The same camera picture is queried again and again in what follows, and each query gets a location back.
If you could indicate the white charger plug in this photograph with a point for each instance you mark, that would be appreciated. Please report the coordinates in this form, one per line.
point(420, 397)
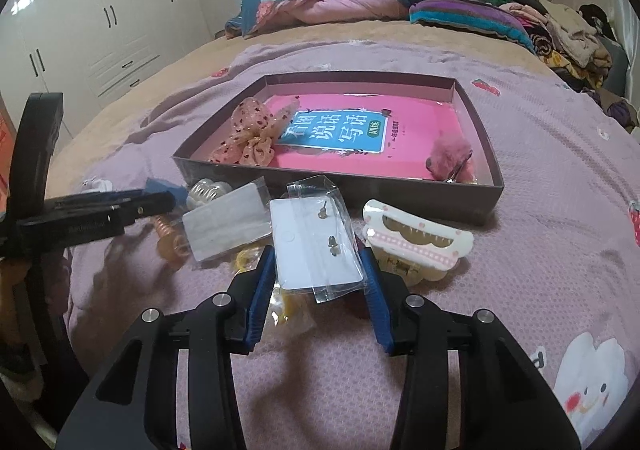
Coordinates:
point(97, 186)

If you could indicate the pink book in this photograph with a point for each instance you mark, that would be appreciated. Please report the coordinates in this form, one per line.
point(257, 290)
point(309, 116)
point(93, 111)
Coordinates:
point(415, 130)

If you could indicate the beige bed sheet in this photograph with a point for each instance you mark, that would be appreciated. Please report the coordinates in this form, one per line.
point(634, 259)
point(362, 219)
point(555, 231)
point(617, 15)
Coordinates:
point(175, 65)

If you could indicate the pink fluffy hair clip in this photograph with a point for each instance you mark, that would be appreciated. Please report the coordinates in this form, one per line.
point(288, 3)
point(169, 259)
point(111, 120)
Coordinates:
point(450, 155)

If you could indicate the floral blue pink duvet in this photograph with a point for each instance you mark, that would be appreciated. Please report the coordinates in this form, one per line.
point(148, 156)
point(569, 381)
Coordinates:
point(320, 0)

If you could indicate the shallow pink cardboard box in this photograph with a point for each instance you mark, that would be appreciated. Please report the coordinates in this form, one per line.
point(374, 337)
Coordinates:
point(425, 200)

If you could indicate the clear packet with white card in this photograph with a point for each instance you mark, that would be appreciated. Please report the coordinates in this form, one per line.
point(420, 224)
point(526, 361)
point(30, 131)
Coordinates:
point(225, 225)

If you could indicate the small white hair clip card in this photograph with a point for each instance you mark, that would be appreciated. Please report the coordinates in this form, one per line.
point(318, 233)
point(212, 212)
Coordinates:
point(305, 245)

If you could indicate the pink dotted bow scrunchie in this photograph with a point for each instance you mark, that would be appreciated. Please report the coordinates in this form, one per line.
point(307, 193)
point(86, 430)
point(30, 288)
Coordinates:
point(250, 130)

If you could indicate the pearl white hair clip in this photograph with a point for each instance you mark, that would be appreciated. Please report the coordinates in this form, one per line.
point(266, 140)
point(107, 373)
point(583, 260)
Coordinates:
point(205, 192)

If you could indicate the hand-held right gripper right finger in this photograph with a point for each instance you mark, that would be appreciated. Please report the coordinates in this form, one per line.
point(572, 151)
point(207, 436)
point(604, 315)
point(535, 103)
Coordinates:
point(375, 300)

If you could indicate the purple printed blanket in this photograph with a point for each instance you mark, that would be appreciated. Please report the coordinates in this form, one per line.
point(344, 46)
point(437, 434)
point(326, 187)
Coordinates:
point(525, 230)

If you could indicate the white wardrobe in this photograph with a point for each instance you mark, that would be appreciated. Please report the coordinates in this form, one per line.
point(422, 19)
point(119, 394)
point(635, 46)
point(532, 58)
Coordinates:
point(100, 5)

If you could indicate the striped pillow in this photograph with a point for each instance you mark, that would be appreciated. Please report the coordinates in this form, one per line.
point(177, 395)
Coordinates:
point(465, 17)

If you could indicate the pile of clothes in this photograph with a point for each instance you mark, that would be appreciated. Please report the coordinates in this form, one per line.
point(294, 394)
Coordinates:
point(565, 35)

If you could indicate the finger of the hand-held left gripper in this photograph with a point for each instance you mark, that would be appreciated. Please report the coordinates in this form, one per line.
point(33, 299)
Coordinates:
point(150, 206)
point(90, 200)

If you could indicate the white pink claw hair clip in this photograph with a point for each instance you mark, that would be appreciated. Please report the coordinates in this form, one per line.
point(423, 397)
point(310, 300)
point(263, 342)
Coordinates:
point(425, 242)

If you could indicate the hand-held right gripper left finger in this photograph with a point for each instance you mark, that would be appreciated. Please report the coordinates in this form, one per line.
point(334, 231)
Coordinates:
point(262, 290)

